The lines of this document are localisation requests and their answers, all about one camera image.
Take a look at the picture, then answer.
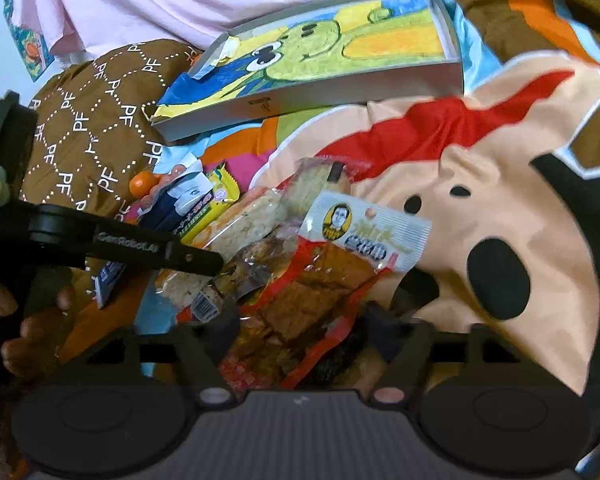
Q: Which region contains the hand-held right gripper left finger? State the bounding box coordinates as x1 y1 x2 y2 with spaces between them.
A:
80 305 246 408

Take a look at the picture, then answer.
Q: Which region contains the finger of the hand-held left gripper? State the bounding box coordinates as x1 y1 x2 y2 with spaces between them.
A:
87 224 225 277

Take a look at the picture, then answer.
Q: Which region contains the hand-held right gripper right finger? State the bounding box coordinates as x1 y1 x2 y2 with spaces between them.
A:
364 302 520 407

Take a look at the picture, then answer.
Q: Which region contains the dark blue snack packet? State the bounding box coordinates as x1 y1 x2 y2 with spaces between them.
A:
87 170 216 309

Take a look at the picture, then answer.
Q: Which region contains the red dried tofu packet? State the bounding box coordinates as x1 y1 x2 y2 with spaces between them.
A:
215 240 406 392

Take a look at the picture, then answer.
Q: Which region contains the mandarin orange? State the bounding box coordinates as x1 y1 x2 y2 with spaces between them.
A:
129 172 155 199

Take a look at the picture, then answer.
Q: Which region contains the clear brown snack packet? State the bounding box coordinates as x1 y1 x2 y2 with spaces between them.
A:
192 237 301 323

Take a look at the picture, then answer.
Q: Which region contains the clear sausage pack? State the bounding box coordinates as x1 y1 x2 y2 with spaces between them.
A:
140 155 206 211

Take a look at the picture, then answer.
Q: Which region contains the white portrait snack packet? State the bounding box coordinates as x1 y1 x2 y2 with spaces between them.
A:
300 190 432 275

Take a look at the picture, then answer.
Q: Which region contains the yellow snack packet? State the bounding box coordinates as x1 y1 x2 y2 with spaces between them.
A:
172 162 241 250

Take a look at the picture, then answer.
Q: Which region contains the orange rice cracker packet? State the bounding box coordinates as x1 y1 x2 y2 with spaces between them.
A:
155 185 288 311

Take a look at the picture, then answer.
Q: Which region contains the clear rice cake packet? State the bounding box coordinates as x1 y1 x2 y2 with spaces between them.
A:
275 156 356 241

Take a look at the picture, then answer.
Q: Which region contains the grey cardboard tray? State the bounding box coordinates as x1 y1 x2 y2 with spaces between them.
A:
147 0 465 142

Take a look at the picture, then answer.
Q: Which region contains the person's left hand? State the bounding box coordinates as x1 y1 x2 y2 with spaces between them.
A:
0 259 78 382

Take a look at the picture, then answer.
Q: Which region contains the brown patterned quilt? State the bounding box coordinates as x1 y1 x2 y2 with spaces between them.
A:
20 39 206 231

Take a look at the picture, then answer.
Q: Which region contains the piece of masking tape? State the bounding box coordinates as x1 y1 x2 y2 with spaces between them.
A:
200 36 241 81

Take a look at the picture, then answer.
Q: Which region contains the colourful cartoon printed blanket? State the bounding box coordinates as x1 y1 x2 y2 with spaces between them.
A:
60 0 600 411

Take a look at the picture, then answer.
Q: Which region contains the cartoon drawing paper sheet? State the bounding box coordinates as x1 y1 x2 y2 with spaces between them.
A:
149 0 453 123

